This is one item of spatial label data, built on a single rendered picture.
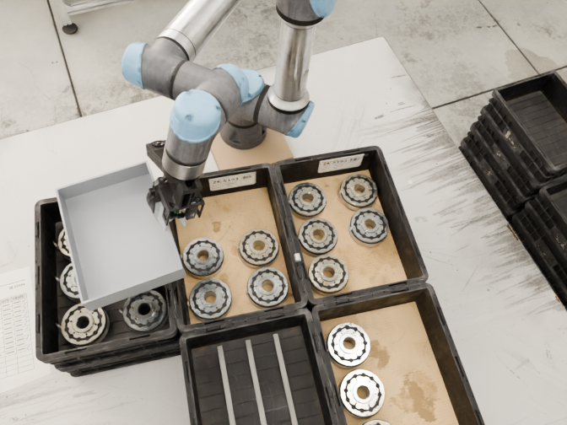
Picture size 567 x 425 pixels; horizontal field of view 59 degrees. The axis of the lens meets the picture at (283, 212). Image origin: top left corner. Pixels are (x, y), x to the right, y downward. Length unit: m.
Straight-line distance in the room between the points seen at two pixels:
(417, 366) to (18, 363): 0.99
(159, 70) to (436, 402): 0.94
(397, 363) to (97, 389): 0.75
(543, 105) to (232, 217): 1.45
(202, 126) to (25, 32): 2.47
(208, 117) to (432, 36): 2.47
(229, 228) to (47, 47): 1.97
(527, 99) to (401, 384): 1.43
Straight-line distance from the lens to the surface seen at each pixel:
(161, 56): 0.93
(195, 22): 1.00
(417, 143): 1.73
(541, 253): 2.23
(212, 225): 1.35
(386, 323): 1.29
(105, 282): 1.09
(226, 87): 0.88
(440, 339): 1.25
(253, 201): 1.38
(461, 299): 1.52
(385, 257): 1.35
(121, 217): 1.14
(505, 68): 3.15
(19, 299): 1.54
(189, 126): 0.79
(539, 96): 2.36
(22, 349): 1.49
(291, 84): 1.33
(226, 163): 1.56
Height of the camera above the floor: 2.04
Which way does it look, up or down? 63 degrees down
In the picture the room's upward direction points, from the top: 7 degrees clockwise
